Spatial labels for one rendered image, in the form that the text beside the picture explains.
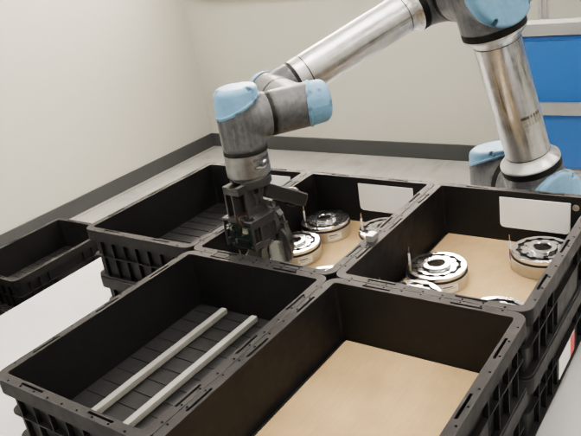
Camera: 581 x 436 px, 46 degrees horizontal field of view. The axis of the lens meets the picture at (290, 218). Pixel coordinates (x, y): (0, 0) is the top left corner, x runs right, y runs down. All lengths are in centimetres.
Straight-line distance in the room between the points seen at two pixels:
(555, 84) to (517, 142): 167
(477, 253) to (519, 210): 11
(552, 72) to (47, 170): 283
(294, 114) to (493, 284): 44
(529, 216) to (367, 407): 53
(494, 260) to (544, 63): 183
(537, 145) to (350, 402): 66
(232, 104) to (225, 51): 386
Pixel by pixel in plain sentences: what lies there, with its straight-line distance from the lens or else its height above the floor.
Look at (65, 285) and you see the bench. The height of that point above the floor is 70.
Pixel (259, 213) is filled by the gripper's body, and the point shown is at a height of 99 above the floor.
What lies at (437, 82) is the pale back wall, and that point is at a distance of 415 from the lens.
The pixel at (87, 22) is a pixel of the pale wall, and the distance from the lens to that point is 449.
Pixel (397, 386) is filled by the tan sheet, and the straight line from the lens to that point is 97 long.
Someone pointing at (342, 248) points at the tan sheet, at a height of 83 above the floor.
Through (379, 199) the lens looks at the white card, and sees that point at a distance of 141.
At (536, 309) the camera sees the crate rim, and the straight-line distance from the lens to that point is 95.
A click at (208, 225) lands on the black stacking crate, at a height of 83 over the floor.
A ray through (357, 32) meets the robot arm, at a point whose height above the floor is 123.
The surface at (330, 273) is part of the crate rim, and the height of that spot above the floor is 93.
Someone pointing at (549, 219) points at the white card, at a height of 88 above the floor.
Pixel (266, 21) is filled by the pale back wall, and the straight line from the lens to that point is 467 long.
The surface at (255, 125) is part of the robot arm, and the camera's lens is 109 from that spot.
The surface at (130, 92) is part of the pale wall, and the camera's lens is 467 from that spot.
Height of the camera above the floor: 142
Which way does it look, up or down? 23 degrees down
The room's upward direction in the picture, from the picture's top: 9 degrees counter-clockwise
